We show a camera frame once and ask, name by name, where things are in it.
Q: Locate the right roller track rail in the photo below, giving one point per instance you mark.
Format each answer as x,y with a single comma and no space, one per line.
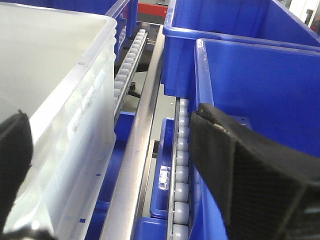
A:
126,72

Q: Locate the blue bin lower shelf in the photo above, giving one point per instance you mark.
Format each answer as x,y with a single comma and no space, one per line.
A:
155,226

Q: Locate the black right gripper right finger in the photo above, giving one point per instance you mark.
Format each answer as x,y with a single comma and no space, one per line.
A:
264,190

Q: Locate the blue bin right near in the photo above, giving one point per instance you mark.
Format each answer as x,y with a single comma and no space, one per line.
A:
273,91

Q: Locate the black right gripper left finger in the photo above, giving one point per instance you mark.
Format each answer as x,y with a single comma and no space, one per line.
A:
16,152

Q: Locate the white plastic tote bin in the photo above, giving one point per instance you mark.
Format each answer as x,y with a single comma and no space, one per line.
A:
57,66

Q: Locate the steel shelf divider rail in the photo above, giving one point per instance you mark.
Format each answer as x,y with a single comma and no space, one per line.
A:
126,205

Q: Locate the right side roller track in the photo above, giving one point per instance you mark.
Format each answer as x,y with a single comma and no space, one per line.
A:
179,201

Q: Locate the blue bin right far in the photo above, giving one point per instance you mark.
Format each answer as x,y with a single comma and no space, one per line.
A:
265,22

